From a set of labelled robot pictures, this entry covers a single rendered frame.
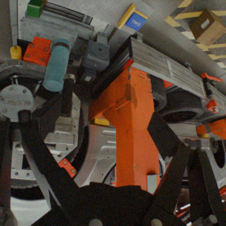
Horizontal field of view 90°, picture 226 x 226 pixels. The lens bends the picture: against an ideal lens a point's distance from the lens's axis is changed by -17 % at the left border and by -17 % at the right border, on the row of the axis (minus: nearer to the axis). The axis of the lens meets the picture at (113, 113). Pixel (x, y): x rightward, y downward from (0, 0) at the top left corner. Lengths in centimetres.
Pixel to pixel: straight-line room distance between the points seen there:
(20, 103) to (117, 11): 53
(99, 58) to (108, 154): 75
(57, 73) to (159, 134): 50
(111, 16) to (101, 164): 99
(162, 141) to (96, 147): 95
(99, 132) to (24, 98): 74
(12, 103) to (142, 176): 59
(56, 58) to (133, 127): 46
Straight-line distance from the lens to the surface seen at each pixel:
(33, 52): 81
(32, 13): 47
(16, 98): 52
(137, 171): 63
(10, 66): 77
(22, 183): 72
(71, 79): 48
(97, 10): 66
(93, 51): 95
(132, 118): 64
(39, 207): 106
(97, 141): 110
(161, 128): 17
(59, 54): 66
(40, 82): 83
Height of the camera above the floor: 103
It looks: 20 degrees down
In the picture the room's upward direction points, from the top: 180 degrees clockwise
